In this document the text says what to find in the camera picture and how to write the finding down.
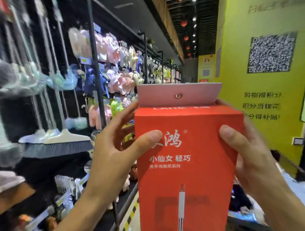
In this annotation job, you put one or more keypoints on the person's right hand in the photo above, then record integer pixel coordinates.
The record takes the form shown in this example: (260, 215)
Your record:
(257, 164)

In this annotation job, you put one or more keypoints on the person's left hand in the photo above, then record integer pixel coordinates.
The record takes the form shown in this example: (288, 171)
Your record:
(109, 161)

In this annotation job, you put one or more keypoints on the person's left thumb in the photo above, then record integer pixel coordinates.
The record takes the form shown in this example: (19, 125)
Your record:
(143, 146)

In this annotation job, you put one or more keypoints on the person's right thumb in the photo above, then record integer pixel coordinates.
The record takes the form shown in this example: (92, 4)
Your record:
(232, 140)

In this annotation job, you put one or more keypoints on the person's left middle finger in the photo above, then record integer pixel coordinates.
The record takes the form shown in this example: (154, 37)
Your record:
(127, 130)

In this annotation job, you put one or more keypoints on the red cardboard mop box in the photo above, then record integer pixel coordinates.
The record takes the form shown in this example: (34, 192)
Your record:
(190, 152)

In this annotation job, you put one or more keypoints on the person's right forearm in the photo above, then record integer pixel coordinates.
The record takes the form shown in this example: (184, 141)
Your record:
(278, 207)

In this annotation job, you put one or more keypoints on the person's left forearm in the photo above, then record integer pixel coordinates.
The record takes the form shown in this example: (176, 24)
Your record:
(85, 211)

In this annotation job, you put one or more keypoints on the light blue fluffy duster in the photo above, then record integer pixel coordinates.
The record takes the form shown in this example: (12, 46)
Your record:
(76, 123)

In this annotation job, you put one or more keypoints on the rack of pastel plush slippers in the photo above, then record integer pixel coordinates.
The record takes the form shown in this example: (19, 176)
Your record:
(114, 71)

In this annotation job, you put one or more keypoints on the grey bristle broom cream head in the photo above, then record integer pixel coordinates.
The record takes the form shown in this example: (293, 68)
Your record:
(62, 146)

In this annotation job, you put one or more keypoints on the black metal shelf upright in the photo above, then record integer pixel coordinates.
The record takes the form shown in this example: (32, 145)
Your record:
(96, 66)
(145, 59)

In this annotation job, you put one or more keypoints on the white packaged goods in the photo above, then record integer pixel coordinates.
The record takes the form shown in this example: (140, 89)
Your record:
(68, 185)

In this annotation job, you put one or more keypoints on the white broom head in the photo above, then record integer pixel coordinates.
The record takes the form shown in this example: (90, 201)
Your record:
(39, 136)

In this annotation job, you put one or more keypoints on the small potted plant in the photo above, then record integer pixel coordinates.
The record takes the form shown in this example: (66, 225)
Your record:
(150, 42)

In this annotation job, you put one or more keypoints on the black square code print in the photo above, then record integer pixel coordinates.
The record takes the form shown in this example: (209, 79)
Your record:
(271, 52)

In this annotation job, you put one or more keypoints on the row of teal mop heads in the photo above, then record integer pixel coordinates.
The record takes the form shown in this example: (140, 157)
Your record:
(33, 79)

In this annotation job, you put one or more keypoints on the white wall socket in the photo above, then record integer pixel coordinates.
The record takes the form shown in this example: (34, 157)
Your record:
(298, 141)

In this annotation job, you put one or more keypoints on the black post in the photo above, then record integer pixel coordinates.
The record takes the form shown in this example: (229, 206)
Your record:
(301, 164)

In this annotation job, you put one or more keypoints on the yellow wall poster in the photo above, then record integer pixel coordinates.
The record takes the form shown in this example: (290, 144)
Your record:
(206, 67)

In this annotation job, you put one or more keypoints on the shelf edge price rail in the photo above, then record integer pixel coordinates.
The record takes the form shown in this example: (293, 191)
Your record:
(59, 200)

